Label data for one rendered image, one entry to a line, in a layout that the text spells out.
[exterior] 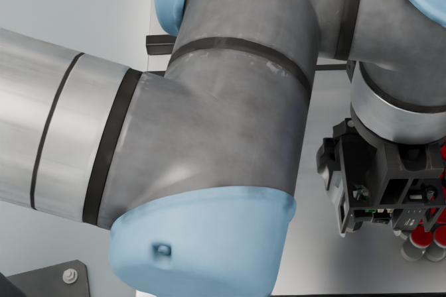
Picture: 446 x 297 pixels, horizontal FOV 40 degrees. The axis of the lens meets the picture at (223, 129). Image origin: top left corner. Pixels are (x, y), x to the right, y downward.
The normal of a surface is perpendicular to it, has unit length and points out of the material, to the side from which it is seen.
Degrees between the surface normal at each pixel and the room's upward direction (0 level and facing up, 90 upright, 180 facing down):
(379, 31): 73
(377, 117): 90
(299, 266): 0
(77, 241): 0
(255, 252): 49
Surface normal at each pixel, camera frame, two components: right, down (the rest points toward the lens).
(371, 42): -0.21, 0.79
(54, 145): 0.07, 0.07
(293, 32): 0.65, -0.25
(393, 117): -0.50, 0.75
